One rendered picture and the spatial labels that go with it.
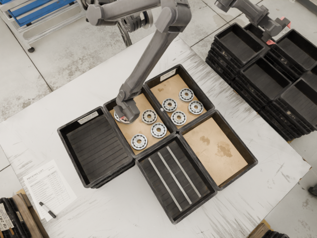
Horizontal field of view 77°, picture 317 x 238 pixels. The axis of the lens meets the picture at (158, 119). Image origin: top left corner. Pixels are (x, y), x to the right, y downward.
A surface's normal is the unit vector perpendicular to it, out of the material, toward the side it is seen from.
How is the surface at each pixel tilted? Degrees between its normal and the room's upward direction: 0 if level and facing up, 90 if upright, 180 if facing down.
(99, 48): 0
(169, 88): 0
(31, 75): 0
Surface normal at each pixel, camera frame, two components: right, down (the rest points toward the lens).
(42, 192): 0.03, -0.35
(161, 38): -0.69, 0.41
